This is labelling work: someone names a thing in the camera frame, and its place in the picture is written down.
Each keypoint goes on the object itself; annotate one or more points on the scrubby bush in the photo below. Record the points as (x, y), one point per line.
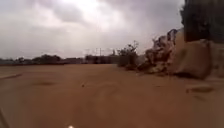
(127, 56)

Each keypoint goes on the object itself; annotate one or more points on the distant poles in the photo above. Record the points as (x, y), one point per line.
(96, 51)

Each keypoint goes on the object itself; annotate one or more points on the red dirt road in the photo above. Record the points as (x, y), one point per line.
(100, 96)

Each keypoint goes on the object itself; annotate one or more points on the distant row of trees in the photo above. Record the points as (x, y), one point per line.
(50, 59)

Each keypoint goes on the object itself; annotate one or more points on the pile of large boulders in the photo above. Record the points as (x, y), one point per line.
(186, 58)

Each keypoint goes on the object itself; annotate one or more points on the dark tree above boulders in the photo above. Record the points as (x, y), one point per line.
(203, 18)

